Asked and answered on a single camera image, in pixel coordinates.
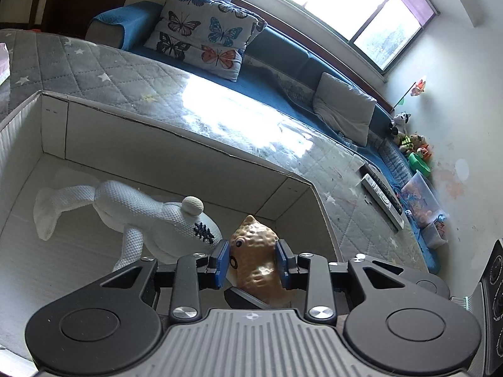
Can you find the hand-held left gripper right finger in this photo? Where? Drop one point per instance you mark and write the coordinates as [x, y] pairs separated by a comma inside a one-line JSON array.
[[282, 264]]

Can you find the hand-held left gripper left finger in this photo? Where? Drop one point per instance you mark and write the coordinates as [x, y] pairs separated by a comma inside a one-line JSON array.
[[221, 262]]

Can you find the brown peanut toy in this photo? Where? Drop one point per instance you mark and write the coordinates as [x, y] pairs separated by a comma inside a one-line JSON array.
[[257, 261]]

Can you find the white cardboard box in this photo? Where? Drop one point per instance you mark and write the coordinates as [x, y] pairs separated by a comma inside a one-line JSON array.
[[94, 157]]

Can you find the grey quilted desktop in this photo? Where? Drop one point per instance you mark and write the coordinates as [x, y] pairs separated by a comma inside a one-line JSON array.
[[118, 72]]

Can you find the small clear plastic container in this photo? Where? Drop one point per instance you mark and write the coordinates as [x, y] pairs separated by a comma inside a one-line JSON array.
[[437, 235]]

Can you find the white knitted plush bear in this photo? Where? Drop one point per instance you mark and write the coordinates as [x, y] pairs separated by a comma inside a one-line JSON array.
[[129, 212]]

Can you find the white remote control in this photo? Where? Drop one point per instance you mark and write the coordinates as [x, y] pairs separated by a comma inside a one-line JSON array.
[[383, 200]]

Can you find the black remote control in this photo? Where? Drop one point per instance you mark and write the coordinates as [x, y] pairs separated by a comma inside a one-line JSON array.
[[379, 180]]

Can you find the clear plastic toy bin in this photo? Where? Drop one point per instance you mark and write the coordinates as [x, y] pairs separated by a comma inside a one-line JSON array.
[[420, 200]]

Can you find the green plastic toy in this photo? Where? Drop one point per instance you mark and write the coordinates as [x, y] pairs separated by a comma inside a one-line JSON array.
[[419, 164]]

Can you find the orange plush toy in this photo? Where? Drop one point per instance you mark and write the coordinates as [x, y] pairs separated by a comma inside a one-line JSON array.
[[423, 152]]

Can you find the white pillow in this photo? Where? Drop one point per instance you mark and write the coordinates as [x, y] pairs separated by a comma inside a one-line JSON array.
[[344, 106]]

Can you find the plush dog with yellow vest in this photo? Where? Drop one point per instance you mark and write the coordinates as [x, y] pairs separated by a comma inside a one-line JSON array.
[[410, 142]]

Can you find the black and white plush cow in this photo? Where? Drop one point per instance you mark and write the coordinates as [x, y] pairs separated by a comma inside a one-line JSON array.
[[401, 121]]

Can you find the blue sofa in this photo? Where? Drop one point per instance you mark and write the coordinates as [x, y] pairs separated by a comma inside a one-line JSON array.
[[283, 61]]

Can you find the colourful pinwheel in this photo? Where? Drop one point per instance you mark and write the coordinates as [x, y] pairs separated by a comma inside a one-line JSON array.
[[418, 87]]

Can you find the large butterfly print pillow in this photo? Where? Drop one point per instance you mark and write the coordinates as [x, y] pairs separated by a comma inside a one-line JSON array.
[[204, 33]]

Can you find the purple curtain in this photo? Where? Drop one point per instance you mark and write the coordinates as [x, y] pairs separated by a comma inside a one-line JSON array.
[[416, 0]]

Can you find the pink object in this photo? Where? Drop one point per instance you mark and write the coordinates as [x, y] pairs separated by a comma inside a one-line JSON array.
[[4, 61]]

